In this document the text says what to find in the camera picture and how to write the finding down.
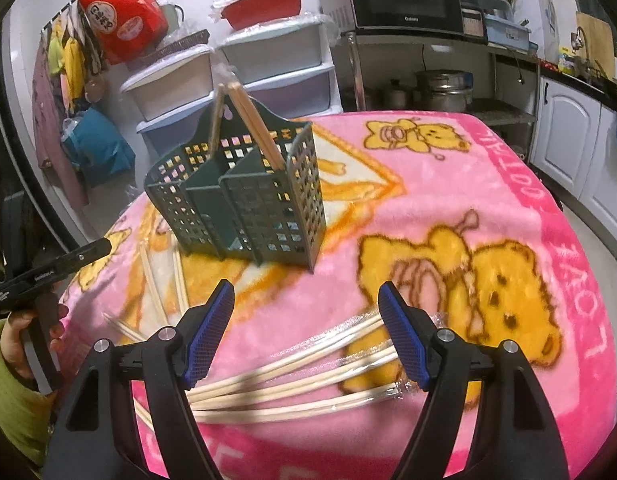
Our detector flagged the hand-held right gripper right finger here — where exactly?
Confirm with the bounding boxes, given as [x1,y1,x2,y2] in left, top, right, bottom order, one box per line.
[377,281,579,480]

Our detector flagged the brown woven tray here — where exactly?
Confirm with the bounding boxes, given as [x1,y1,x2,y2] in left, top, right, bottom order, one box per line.
[126,30,210,72]

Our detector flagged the person's left forearm green sleeve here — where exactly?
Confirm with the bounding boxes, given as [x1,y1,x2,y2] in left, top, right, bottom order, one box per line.
[0,320,56,466]

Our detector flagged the red carry bag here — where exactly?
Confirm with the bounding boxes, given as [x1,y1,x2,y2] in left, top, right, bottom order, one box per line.
[64,0,170,66]

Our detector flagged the wooden cutting board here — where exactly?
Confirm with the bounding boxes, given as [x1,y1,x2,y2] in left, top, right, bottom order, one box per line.
[575,11,616,78]

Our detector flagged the short plastic drawer unit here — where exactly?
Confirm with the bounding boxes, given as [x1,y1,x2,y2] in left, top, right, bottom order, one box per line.
[121,44,214,161]

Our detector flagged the person's left hand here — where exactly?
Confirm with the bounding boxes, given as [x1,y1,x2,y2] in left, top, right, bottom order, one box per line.
[0,302,70,381]

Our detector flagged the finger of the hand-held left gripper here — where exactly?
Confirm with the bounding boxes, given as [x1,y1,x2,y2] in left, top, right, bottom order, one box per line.
[52,238,114,270]

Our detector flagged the mauve hanging cloth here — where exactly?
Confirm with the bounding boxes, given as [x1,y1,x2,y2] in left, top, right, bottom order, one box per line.
[31,40,89,211]

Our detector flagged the white cardboard box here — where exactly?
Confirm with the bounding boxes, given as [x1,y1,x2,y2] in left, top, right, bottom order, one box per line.
[319,0,357,36]

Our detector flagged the teal fabric bag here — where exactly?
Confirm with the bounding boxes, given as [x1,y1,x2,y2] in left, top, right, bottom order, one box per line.
[63,107,136,188]

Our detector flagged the blue white appliance box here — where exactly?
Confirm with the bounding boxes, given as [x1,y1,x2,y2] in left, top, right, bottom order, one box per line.
[486,12,532,48]

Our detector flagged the red plastic basin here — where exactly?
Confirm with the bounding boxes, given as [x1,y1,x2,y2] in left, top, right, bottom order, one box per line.
[220,0,306,31]

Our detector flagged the green plastic utensil basket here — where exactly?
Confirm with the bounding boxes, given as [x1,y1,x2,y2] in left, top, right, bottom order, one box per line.
[143,95,328,276]

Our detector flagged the large steel pot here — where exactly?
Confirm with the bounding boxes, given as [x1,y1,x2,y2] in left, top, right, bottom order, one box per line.
[416,70,474,113]

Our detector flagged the wooden chopstick pair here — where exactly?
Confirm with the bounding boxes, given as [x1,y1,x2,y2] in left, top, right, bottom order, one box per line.
[138,247,167,319]
[227,82,286,170]
[171,250,190,312]
[191,385,407,423]
[207,84,225,161]
[196,316,389,395]
[187,345,399,406]
[102,312,147,344]
[133,400,154,431]

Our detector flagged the metal kitchen rack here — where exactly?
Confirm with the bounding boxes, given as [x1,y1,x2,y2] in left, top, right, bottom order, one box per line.
[339,30,542,126]

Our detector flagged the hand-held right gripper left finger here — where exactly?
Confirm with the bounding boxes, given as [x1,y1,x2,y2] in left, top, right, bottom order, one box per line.
[43,279,236,480]

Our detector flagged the yellow green hanging cloths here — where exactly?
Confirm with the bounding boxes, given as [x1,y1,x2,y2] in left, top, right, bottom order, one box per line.
[46,20,96,106]

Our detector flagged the pink bear printed blanket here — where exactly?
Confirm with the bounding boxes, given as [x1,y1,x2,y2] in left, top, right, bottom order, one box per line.
[58,110,617,480]

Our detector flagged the small steel pot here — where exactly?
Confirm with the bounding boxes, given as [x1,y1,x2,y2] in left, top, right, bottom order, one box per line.
[379,78,414,108]

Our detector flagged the tall plastic drawer unit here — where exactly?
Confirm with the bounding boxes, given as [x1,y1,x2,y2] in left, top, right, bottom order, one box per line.
[216,12,339,116]

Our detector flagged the white kitchen cabinets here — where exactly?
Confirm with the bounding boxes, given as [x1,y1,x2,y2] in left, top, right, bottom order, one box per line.
[529,72,617,246]

